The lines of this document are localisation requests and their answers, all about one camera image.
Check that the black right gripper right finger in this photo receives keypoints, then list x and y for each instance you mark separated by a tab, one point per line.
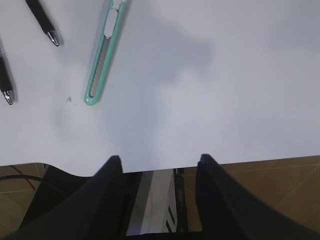
228	211

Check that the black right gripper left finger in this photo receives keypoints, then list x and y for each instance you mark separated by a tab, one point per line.
93	212

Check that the black middle pen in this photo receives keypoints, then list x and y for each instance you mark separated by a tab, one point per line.
6	87

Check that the black pen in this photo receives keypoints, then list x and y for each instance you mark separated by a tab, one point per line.
43	20
6	87

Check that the teal utility knife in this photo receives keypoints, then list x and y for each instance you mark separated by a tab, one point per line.
105	51

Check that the black right pen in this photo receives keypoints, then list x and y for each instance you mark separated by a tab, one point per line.
43	20

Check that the white table leg frame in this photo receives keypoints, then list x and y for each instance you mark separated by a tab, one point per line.
155	207

